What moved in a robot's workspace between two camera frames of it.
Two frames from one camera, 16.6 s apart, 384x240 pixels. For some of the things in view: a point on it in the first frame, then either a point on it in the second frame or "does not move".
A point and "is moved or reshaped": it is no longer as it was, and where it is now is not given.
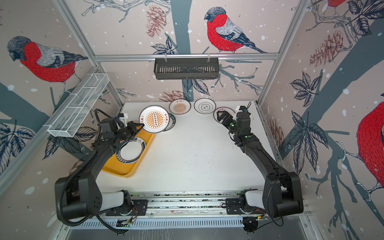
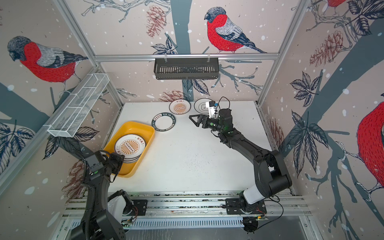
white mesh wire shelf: (72, 114) does not move
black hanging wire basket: (189, 69) does not move
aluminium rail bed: (182, 204) does not move
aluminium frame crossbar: (108, 57) does not move
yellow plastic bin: (114, 167) does not move
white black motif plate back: (204, 106) does not move
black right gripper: (229, 119) → (203, 117)
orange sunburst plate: (155, 118) → (131, 154)
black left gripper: (131, 126) → (119, 158)
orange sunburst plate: (228, 109) is moved or reshaped
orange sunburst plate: (180, 107) does not move
